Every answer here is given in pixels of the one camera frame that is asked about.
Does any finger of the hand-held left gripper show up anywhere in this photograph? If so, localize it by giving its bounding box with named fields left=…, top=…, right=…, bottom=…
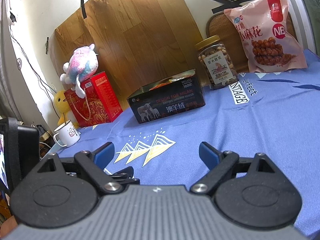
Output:
left=117, top=178, right=140, bottom=186
left=110, top=166, right=134, bottom=179

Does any yellow duck plush toy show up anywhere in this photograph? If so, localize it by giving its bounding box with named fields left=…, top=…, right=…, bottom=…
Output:
left=54, top=90, right=72, bottom=127

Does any red gift box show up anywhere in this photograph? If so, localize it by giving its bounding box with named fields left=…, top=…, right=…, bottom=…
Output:
left=64, top=71, right=124, bottom=128

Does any clear nut jar gold lid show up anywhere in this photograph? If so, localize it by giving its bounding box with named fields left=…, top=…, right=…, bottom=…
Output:
left=194, top=35, right=238, bottom=90

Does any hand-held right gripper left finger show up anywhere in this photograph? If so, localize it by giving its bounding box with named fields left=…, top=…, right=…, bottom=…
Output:
left=37, top=142, right=123, bottom=195

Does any pink blue plush toy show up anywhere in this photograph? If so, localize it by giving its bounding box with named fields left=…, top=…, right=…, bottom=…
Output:
left=59, top=44, right=99, bottom=98

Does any wooden board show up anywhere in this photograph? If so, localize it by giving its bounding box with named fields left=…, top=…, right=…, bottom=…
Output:
left=54, top=0, right=208, bottom=105

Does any black printed box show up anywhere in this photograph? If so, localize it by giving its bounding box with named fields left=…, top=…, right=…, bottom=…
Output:
left=127, top=68, right=206, bottom=125

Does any white window frame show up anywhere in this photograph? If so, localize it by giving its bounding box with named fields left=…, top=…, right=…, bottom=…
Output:
left=276, top=0, right=315, bottom=50

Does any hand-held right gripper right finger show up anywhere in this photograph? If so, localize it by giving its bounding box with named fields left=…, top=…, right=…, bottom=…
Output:
left=190, top=142, right=279, bottom=195

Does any black wall cable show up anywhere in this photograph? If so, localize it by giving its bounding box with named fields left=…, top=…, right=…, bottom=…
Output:
left=9, top=11, right=57, bottom=93

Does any blue printed tablecloth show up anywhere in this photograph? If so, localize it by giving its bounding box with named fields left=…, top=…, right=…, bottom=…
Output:
left=46, top=49, right=320, bottom=238

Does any pink twisted dough snack bag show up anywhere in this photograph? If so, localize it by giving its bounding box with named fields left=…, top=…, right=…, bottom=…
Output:
left=224, top=0, right=308, bottom=73

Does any white enamel mug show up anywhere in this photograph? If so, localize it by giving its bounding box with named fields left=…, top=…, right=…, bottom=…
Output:
left=53, top=120, right=81, bottom=147

